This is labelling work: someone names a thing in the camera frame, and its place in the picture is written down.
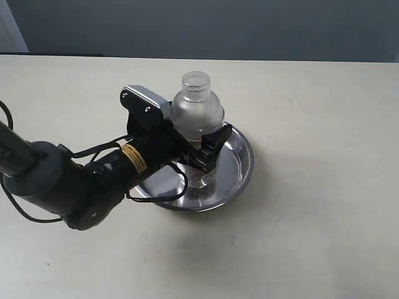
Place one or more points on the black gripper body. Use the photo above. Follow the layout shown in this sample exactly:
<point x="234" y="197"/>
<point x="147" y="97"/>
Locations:
<point x="155" y="141"/>

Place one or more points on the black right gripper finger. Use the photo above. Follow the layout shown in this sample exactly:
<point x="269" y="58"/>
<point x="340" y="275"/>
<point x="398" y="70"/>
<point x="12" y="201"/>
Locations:
<point x="211" y="145"/>

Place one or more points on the clear plastic shaker bottle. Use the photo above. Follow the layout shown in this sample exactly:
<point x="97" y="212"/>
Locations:
<point x="196" y="110"/>

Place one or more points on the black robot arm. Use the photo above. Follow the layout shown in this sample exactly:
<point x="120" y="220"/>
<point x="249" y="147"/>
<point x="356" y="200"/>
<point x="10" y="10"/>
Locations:
<point x="82" y="188"/>

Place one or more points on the round stainless steel plate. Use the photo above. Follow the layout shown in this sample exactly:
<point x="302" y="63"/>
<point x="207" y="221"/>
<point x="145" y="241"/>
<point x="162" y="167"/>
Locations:
<point x="205" y="191"/>

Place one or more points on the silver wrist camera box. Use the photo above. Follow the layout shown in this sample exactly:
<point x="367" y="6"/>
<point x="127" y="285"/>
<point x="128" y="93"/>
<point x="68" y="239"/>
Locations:
<point x="151" y="98"/>

